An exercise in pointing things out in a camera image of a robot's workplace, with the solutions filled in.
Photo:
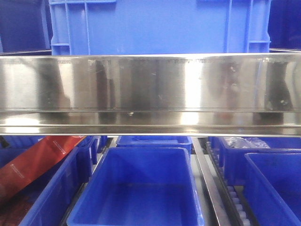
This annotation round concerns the blue centre front bin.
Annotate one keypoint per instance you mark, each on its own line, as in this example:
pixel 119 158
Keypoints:
pixel 133 186

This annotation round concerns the blue bin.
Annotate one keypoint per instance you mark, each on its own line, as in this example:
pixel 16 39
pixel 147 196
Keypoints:
pixel 234 163
pixel 45 201
pixel 133 186
pixel 273 188
pixel 155 141

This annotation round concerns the dark blue crate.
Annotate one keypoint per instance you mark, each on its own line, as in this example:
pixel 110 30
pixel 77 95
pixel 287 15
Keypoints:
pixel 25 25
pixel 285 24

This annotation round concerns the stainless steel shelf rail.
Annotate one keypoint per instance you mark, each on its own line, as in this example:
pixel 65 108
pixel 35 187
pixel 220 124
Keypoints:
pixel 183 94

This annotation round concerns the dark blue upper left crate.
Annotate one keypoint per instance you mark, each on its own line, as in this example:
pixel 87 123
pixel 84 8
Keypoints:
pixel 25 25

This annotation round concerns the large blue upper crate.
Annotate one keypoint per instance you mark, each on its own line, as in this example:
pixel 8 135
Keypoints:
pixel 130 27

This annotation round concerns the dark blue upper right crate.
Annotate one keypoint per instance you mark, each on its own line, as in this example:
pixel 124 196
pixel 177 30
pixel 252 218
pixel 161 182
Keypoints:
pixel 285 24

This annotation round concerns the blue left front bin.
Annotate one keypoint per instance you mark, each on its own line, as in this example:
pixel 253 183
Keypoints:
pixel 45 201

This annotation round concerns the clear plastic bag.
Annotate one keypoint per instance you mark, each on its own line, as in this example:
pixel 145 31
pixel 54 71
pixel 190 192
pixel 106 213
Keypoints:
pixel 249 142

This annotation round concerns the red packaging bag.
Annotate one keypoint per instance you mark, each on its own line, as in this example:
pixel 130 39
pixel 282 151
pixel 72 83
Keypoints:
pixel 33 163

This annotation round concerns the blue centre rear bin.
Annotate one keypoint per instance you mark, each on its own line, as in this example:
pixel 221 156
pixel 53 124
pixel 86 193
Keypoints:
pixel 155 141

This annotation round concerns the metal roller track divider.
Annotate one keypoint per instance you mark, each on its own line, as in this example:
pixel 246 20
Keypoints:
pixel 222 205

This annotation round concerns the blue right front bin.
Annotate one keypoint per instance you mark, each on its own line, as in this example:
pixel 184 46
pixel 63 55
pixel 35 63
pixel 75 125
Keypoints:
pixel 273 188

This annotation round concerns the blue right rear bin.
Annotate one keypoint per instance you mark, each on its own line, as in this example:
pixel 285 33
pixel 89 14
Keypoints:
pixel 234 163

